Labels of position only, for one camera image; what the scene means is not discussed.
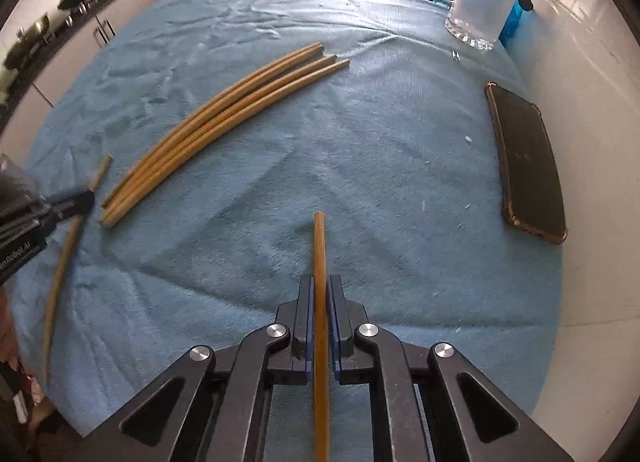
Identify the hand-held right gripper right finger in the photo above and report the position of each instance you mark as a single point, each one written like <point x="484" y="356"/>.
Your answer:
<point x="337" y="317"/>

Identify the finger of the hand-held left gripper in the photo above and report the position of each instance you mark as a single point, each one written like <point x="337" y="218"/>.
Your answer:
<point x="70" y="207"/>

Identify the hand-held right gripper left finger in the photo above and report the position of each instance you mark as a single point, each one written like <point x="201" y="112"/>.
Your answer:
<point x="308" y="314"/>

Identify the pale wooden chopstick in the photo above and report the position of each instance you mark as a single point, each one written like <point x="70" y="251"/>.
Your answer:
<point x="63" y="262"/>

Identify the golden wooden chopstick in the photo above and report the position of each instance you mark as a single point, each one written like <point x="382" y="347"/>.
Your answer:
<point x="320" y="252"/>

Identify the row of wooden chopsticks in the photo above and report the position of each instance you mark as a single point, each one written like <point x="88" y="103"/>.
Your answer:
<point x="200" y="129"/>

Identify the blue terry towel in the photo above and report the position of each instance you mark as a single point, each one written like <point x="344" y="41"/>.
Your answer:
<point x="400" y="166"/>

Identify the steel pot on stove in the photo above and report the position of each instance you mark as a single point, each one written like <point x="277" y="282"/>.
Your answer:
<point x="27" y="41"/>

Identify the phone in dark case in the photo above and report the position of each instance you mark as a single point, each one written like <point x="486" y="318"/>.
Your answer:
<point x="530" y="166"/>

